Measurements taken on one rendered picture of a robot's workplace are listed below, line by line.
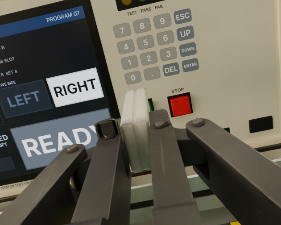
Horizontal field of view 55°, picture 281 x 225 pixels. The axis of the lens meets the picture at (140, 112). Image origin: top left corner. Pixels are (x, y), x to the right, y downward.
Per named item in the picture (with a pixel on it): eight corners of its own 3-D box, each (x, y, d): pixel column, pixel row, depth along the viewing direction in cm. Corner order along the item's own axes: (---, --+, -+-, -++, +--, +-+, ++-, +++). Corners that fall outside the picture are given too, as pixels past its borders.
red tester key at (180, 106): (191, 113, 27) (188, 96, 26) (173, 117, 27) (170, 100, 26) (189, 110, 28) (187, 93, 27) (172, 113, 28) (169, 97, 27)
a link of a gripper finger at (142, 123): (133, 122, 14) (147, 119, 14) (135, 88, 20) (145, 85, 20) (145, 172, 15) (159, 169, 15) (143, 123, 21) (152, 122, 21)
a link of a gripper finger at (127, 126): (145, 172, 15) (132, 174, 15) (143, 123, 21) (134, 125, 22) (133, 122, 14) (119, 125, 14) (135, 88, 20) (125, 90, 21)
